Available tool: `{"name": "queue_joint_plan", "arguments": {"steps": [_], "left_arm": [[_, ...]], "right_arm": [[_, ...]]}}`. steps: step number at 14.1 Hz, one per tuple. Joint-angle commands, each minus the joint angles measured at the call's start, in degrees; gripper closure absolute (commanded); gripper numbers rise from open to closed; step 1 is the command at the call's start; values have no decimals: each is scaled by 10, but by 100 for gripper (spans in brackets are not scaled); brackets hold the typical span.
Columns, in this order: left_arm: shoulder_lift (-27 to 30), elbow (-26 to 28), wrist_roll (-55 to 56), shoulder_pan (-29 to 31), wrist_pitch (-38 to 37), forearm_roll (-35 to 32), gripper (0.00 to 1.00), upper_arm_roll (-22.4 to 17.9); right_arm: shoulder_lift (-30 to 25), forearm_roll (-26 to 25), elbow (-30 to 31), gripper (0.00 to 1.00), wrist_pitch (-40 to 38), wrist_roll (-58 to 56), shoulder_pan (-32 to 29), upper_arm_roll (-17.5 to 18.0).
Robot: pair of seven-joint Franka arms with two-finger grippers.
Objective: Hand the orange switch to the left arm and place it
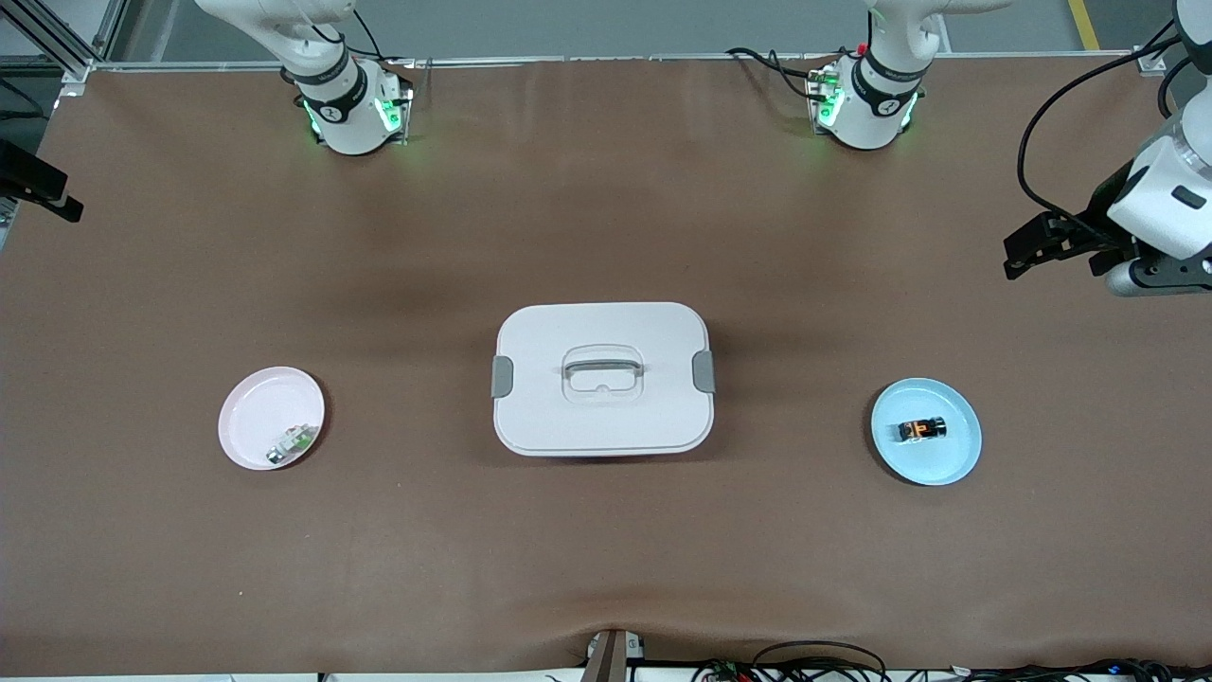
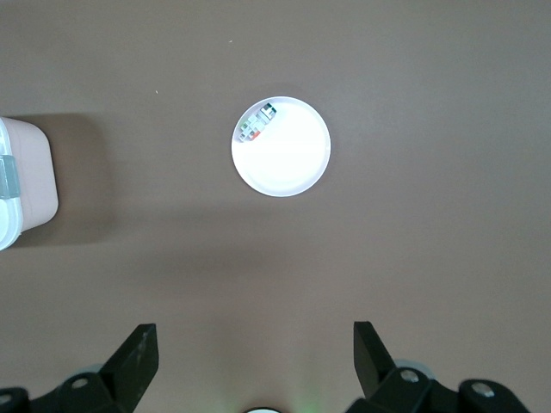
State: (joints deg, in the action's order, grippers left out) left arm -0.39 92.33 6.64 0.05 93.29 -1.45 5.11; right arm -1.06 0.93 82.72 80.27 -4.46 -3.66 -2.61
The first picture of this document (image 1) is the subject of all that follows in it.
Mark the silver table edge rail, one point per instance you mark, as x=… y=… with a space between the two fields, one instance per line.
x=615 y=59

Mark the light blue round plate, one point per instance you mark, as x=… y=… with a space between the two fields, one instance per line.
x=933 y=464

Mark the green push button switch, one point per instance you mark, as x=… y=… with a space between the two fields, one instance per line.
x=289 y=443

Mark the brown table mat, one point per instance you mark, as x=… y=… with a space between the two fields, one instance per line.
x=606 y=549

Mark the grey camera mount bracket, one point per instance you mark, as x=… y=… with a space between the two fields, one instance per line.
x=606 y=658

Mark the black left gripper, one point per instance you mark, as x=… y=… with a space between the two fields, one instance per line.
x=1099 y=213

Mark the pink round plate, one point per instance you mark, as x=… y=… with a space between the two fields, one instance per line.
x=248 y=436

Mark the orange push button switch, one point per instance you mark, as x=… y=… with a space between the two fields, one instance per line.
x=923 y=430

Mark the aluminium frame corner post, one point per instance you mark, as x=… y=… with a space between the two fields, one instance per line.
x=1151 y=63
x=76 y=68

